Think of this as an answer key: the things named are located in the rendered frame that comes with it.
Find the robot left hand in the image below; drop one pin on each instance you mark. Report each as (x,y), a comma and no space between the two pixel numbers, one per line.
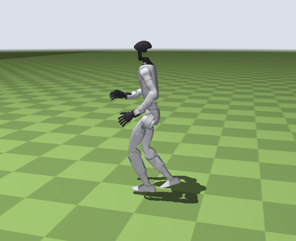
(127,116)

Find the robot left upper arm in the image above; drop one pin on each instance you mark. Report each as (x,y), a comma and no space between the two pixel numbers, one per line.
(147,77)

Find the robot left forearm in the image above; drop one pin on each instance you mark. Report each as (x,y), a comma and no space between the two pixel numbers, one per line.
(146,104)

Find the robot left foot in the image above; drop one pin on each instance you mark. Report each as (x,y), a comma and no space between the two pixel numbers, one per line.
(143,188)

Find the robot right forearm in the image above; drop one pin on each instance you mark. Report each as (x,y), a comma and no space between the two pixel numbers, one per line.
(135,94)

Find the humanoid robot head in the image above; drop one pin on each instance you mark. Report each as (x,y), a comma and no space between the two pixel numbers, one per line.
(142,46)

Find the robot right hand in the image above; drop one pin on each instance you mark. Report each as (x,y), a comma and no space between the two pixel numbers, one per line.
(119,94)

